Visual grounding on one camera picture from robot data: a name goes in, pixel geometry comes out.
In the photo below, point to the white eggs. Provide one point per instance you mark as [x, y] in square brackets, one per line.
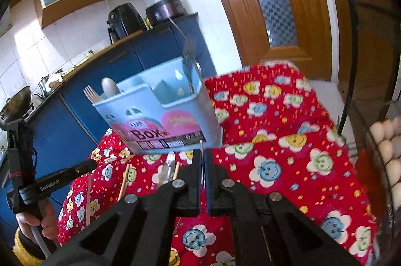
[386, 136]

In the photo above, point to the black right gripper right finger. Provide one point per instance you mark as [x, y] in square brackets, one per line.
[267, 229]

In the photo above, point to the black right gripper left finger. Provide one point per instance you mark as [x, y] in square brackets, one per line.
[136, 230]

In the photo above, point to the dark rice cooker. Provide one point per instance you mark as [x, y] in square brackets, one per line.
[164, 10]

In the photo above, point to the steel table knife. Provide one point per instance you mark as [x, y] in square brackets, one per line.
[167, 169]

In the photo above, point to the person's left hand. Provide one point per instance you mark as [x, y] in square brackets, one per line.
[48, 223]

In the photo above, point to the light blue utensil box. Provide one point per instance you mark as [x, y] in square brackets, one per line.
[154, 112]

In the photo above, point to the red smiley flower tablecloth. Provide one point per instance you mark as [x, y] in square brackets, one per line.
[276, 137]

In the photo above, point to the brown wooden door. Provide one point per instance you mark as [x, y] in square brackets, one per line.
[294, 30]

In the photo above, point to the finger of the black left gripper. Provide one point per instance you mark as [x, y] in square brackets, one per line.
[65, 174]

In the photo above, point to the blue kitchen counter cabinet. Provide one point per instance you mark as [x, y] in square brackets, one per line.
[68, 128]

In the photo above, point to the black air fryer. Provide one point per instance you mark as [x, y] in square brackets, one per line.
[124, 20]

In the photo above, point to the brown wooden shelf cabinet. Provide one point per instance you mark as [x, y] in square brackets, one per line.
[377, 63]

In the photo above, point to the metal wok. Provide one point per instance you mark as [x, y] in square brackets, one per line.
[15, 107]

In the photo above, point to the beige wooden spoon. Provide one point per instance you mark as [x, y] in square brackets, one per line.
[109, 87]

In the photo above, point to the yellow sleeve forearm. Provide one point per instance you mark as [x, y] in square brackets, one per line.
[24, 249]

